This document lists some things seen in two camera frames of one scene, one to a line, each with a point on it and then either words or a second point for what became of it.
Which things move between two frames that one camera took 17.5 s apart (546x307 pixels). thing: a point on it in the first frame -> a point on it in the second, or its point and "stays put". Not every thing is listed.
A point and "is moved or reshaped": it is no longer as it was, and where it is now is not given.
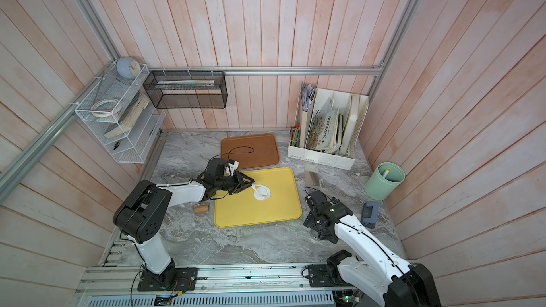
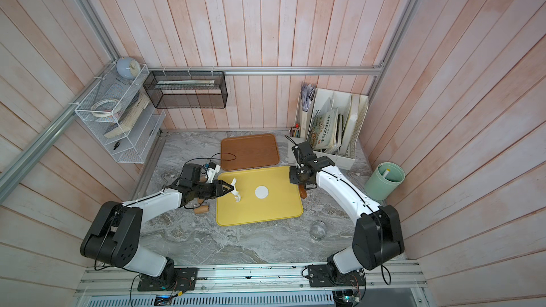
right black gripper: (310, 219) -> (292, 170)
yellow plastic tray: (242, 207) stays put
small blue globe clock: (128, 68) stays put
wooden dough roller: (201, 209) stays put
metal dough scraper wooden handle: (311, 178) is moved or reshaped
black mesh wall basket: (186, 89) stays put
